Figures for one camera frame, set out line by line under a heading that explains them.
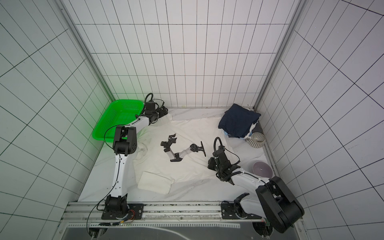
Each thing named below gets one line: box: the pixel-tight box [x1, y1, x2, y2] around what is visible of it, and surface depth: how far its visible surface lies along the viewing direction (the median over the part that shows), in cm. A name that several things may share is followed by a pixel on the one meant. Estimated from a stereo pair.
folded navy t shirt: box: [218, 103, 261, 138], surface depth 103 cm
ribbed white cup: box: [245, 132, 266, 149], surface depth 97 cm
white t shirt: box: [133, 114, 248, 194], surface depth 96 cm
